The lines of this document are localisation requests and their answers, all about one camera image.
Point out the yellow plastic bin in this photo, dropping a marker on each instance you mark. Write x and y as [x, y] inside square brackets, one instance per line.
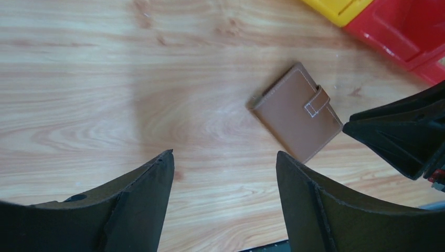
[339, 12]

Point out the red plastic bin near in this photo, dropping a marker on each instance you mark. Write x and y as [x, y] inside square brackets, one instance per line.
[410, 33]

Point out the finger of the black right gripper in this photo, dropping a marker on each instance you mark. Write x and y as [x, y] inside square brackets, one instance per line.
[411, 142]
[414, 102]

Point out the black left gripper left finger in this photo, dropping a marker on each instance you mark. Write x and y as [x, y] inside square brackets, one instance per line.
[124, 214]

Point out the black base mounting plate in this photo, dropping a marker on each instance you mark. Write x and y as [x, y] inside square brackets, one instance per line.
[280, 246]

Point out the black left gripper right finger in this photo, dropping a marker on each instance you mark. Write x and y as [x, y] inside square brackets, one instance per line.
[321, 214]

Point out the brown leather card holder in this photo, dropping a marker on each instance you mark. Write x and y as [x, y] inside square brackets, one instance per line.
[297, 112]

